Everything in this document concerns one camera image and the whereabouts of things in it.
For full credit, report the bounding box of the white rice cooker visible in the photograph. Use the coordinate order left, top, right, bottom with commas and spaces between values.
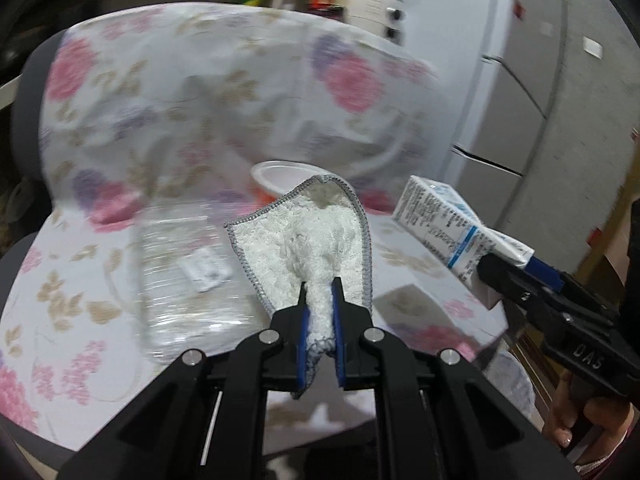
340, 0, 406, 42

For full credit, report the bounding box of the white bowl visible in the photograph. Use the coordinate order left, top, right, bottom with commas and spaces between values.
250, 160, 357, 207

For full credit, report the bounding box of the yellow panel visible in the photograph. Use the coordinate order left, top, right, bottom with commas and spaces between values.
575, 160, 640, 301

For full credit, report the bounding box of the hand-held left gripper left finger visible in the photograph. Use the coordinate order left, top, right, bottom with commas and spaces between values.
57, 280, 311, 480

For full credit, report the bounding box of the person's right forearm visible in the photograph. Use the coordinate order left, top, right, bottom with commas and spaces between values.
575, 425, 640, 480

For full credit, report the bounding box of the person's right hand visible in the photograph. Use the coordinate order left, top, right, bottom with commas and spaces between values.
542, 375, 638, 461

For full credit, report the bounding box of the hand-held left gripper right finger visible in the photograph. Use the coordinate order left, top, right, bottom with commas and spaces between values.
330, 276, 567, 480

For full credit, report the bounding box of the grey and white dishcloth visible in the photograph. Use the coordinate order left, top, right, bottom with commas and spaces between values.
225, 174, 373, 401

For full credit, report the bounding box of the white refrigerator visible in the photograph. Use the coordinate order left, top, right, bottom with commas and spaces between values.
390, 0, 572, 241

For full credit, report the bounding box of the clear plastic package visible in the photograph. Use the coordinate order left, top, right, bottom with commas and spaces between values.
136, 215, 258, 364

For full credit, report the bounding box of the white carton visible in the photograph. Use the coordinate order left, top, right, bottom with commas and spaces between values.
391, 175, 536, 310

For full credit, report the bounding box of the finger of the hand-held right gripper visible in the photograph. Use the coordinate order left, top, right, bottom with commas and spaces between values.
527, 255, 618, 326
475, 254, 567, 341

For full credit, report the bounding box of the floral cloth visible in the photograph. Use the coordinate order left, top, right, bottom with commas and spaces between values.
0, 4, 511, 436

